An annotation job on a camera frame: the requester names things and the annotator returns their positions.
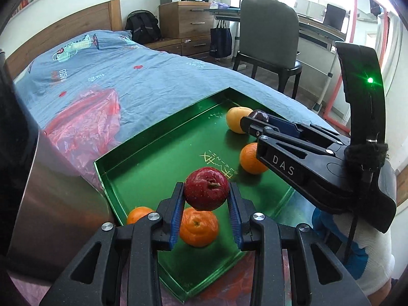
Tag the pale yellow orange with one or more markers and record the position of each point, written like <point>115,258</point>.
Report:
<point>236,119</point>

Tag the medium orange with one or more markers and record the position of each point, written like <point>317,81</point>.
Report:
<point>138,214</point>

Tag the pink framed mirror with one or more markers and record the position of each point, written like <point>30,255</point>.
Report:
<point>331,95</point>

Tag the blue printed blanket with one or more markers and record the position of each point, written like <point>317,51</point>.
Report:
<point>159,79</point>

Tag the black monitor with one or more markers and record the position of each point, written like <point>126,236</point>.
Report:
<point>334,16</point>

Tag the dark purple plum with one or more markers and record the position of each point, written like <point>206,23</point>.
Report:
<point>259,114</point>

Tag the grey desk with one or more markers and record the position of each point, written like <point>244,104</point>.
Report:
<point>318,30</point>

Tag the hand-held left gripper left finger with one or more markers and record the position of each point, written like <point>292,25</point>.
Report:
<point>176,226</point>

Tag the large orange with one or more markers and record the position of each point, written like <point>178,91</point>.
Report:
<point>199,228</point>

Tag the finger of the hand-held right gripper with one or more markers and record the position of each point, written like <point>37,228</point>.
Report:
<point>255,127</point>
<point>283,125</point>

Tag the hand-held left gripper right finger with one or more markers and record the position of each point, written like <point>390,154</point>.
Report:
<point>236,226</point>

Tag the green metal tray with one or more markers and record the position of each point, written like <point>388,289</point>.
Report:
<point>153,178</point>

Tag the black tote bag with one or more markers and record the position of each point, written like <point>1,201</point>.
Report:
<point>220,41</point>

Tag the small orange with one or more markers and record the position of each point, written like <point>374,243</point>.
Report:
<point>251,159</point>

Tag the black backpack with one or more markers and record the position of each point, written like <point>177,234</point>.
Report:
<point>143,27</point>

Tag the grey chair with black legs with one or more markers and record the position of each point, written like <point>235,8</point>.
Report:
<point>267,35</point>

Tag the large red apple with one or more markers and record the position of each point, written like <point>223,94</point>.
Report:
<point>207,189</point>

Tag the wooden dresser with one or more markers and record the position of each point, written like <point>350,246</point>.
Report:
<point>185,22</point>

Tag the wooden headboard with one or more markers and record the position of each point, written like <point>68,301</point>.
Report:
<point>63,28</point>

